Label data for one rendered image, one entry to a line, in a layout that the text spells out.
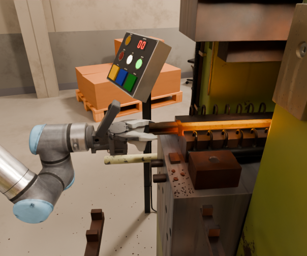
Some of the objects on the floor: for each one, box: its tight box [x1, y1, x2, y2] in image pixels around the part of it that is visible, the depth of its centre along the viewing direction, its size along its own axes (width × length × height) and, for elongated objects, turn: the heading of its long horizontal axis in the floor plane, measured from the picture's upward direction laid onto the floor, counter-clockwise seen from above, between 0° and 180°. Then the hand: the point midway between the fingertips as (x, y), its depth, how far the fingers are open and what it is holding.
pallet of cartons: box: [75, 37, 182, 122], centre depth 340 cm, size 145×110×81 cm
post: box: [142, 96, 150, 213], centre depth 149 cm, size 4×4×108 cm
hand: (153, 128), depth 75 cm, fingers open, 9 cm apart
